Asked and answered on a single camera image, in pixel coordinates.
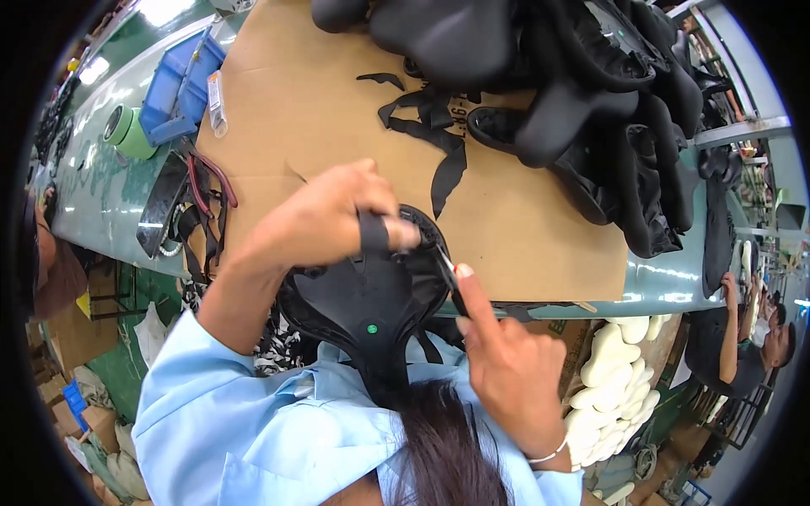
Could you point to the person's left hand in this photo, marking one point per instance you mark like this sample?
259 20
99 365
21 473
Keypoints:
310 218

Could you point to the person's right hand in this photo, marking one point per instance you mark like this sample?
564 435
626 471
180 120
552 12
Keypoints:
516 373

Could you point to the black bicycle saddle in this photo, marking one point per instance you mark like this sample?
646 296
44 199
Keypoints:
370 297

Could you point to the black finger band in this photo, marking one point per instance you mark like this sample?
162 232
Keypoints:
373 232

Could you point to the pile of white foam pads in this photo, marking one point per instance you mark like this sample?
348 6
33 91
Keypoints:
607 386

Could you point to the brown cardboard sheet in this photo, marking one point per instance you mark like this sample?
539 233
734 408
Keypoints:
304 114

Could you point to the clear plastic packet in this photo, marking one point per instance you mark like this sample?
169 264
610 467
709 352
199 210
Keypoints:
216 104

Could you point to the black cover offcut strips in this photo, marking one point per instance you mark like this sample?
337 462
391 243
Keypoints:
436 133

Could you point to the small black scrap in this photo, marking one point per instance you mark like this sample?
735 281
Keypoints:
383 78

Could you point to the blue plastic bin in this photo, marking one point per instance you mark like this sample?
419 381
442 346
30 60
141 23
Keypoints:
171 88

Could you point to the green tape roll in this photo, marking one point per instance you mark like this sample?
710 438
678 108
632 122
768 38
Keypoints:
133 134

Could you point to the person's body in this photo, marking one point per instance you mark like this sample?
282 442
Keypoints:
266 430

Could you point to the hanging black cloth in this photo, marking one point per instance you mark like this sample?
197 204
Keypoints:
718 234

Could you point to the row of black parts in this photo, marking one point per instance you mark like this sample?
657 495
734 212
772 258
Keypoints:
54 123

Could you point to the pile of black saddles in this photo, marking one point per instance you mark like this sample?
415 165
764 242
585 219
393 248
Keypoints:
569 95

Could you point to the heap of cartons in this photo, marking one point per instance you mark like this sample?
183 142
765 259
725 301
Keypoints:
76 405

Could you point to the grey metal rack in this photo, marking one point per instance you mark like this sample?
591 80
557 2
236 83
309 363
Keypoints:
734 95

